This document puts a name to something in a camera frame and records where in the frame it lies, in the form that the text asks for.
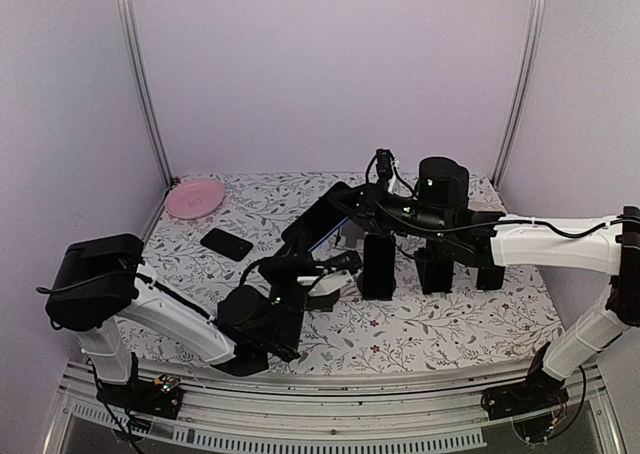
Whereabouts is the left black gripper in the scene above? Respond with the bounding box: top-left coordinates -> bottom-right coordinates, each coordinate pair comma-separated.
258,234 -> 320,359

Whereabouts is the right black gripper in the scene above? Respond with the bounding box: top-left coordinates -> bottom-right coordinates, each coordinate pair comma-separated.
328,178 -> 450,242

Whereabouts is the white grey phone stand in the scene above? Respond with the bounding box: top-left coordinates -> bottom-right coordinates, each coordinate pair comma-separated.
336,221 -> 366,250

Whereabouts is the pink phone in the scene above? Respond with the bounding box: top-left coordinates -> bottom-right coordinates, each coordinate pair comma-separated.
360,234 -> 396,300

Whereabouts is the black round base stand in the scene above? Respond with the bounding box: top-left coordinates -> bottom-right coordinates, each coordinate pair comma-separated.
305,291 -> 340,312

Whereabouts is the black folding phone stand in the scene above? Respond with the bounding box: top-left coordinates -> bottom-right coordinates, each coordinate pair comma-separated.
413,248 -> 426,285

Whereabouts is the black phone front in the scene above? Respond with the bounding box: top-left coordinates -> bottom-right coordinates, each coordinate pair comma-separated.
421,249 -> 454,295

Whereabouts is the black phone blue case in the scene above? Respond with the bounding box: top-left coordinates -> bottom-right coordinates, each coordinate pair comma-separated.
476,266 -> 505,291

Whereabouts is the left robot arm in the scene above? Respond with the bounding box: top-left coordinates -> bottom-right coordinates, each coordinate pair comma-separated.
37,234 -> 308,408

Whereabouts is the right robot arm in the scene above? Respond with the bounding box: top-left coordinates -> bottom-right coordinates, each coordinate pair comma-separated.
330,149 -> 639,410

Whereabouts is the black phone far left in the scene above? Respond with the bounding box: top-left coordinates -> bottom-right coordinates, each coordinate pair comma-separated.
200,228 -> 254,262

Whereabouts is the pink plate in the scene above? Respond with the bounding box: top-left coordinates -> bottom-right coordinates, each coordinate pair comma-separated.
164,179 -> 225,220

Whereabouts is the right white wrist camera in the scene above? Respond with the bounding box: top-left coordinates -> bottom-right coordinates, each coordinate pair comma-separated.
375,148 -> 399,194

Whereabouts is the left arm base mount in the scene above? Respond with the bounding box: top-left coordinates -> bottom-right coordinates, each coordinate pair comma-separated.
97,374 -> 184,420

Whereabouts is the right aluminium frame post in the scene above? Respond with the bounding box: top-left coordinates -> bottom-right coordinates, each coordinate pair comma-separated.
491,0 -> 547,190

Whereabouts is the aluminium frame post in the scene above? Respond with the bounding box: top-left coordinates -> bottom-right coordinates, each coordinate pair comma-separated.
116,0 -> 174,189
491,0 -> 547,190

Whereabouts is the front aluminium rail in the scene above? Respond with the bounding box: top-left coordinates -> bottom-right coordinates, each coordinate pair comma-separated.
44,363 -> 611,454

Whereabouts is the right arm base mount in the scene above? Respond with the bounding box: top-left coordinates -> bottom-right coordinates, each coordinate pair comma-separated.
480,373 -> 569,444

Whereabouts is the left aluminium frame post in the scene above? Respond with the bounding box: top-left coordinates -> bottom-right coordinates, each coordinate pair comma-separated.
116,0 -> 174,189

